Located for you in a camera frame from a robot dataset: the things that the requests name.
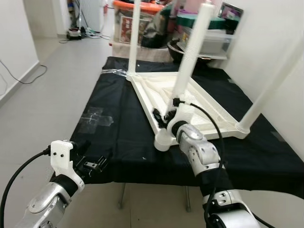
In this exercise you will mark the beige ribbed box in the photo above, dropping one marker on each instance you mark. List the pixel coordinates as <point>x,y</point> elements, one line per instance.
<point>152,52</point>

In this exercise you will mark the white plastic children table top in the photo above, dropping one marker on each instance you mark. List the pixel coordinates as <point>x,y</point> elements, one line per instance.
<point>209,114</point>

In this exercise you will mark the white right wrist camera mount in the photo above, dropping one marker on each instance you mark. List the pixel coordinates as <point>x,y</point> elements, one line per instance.
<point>185,116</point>

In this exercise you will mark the purple and black box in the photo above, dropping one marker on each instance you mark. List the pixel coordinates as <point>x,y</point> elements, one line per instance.
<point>232,14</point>

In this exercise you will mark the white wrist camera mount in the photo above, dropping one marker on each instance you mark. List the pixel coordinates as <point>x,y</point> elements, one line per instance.
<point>185,116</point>
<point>62,159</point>

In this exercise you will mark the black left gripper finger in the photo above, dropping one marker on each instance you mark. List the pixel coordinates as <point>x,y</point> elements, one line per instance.
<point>104,162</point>
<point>83,146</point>

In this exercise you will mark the clear plastic container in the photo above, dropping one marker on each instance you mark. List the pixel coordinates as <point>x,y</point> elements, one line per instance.
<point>218,42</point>

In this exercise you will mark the green pot lid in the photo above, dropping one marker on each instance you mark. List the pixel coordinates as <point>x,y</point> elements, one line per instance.
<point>219,23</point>

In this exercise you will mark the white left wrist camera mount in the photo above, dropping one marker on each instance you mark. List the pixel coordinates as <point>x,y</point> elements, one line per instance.
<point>62,159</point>

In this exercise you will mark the upright vacuum cleaner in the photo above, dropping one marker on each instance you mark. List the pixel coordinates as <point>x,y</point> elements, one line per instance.
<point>75,32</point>

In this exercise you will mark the black bag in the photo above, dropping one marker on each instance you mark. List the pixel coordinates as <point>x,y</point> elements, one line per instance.
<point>156,28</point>

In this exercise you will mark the white appliance cabinet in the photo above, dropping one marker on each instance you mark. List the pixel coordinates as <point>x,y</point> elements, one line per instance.
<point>92,14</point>

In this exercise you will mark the black tablecloth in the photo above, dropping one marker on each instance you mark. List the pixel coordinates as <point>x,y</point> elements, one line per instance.
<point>118,152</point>

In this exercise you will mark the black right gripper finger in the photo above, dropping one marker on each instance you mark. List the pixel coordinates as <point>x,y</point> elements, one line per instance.
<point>158,118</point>

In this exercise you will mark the grey folding table frame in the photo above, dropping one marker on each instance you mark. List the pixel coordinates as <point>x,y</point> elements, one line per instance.
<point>122,197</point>

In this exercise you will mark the storage box with red poster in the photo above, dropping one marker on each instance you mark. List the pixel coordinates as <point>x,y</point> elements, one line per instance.
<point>123,26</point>

